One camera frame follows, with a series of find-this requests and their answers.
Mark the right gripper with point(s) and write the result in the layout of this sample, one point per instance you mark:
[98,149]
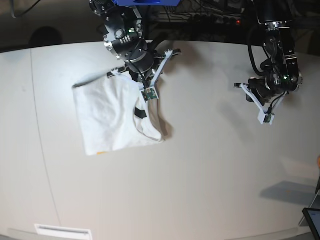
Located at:
[145,71]

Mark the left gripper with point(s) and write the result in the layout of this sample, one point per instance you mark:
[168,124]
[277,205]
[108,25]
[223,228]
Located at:
[266,98]

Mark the white printed T-shirt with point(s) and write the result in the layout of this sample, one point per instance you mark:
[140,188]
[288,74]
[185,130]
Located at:
[105,108]

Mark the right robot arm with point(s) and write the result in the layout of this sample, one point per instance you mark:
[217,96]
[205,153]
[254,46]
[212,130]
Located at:
[124,32]

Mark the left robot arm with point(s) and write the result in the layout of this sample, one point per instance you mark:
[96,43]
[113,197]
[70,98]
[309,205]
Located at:
[279,74]

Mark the orange object at edge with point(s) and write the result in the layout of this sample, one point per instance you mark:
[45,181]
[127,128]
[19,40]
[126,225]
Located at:
[318,162]

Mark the power strip with red light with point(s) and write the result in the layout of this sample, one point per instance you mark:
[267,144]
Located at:
[191,17]

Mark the dark tablet screen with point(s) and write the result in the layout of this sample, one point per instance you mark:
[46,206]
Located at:
[312,217]

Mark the white paper label strip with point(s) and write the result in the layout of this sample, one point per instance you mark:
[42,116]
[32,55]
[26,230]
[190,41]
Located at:
[63,232]

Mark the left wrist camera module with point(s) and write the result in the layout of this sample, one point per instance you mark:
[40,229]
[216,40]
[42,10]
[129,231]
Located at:
[265,118]

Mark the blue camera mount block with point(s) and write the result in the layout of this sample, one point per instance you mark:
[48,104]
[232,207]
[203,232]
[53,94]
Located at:
[128,3]

